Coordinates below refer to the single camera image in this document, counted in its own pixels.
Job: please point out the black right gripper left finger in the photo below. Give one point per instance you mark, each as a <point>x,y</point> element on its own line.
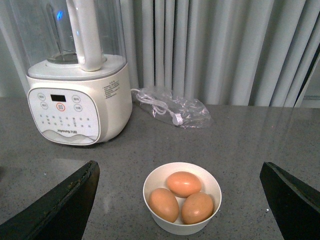
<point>60,214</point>

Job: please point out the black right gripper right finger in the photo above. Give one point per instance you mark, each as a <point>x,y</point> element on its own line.
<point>294,204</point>

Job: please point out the brown egg in bowl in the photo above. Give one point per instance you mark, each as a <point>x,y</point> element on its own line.
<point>197,208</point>
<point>183,184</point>
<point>164,204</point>

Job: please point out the white bowl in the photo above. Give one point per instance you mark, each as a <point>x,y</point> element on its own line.
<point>157,179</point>

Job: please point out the white Joyoung blender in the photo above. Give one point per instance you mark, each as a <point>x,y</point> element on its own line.
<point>76,67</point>

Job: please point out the clear plastic bag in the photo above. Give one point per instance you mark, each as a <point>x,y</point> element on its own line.
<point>174,110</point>

